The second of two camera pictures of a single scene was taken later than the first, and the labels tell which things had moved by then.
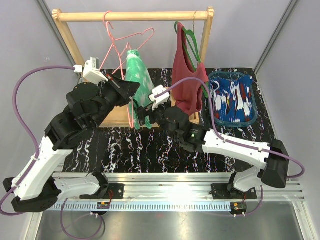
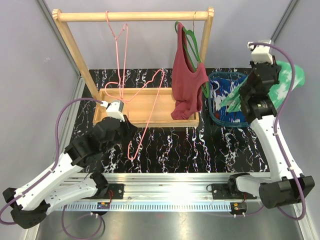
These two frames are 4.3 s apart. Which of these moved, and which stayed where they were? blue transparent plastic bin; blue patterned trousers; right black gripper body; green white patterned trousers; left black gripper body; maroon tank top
Moved: green white patterned trousers; right black gripper body; left black gripper body
Stayed: blue patterned trousers; blue transparent plastic bin; maroon tank top
